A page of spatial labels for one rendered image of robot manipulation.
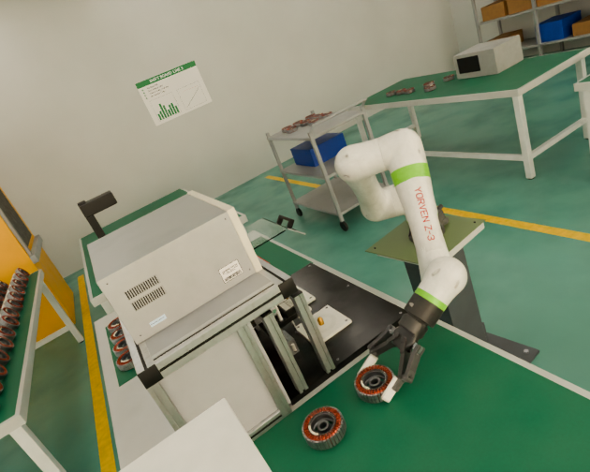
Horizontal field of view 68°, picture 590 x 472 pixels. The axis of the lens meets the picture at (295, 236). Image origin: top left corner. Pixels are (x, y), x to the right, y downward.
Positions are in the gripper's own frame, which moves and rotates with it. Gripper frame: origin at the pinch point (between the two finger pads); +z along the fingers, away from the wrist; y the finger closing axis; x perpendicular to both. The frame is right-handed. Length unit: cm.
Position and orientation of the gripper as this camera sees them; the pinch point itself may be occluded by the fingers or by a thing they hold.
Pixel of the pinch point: (376, 381)
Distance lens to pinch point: 128.0
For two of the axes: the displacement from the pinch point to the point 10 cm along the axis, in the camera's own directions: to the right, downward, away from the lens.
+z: -5.6, 8.3, -0.2
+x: -7.4, -5.0, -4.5
